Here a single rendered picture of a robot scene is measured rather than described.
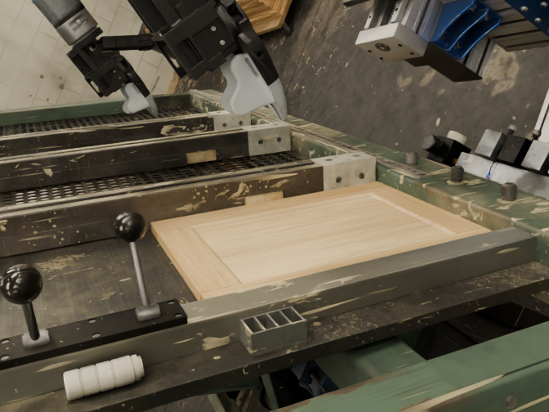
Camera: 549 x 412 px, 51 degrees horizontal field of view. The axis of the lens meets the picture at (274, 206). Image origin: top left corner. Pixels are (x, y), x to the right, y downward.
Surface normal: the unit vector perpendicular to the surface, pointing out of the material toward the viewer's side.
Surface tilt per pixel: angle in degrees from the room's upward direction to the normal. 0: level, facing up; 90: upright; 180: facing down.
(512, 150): 0
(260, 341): 89
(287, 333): 89
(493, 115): 0
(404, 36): 90
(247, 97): 89
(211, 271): 59
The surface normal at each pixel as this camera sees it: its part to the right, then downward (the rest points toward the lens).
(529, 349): -0.04, -0.95
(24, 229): 0.40, 0.28
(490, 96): -0.81, -0.34
